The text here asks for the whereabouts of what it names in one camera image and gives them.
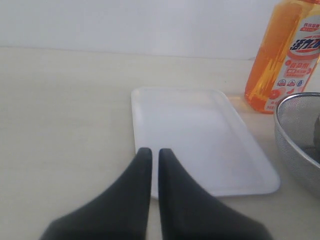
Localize steel mesh strainer basket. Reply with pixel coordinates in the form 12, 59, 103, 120
273, 92, 320, 197

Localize orange dish soap pump bottle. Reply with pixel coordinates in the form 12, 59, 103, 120
244, 0, 320, 114

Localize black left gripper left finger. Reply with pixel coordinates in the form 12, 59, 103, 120
40, 147, 153, 240

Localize white rectangular plastic tray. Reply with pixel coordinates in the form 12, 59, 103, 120
131, 87, 281, 198

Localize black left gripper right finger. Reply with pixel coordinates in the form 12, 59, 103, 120
158, 148, 272, 240

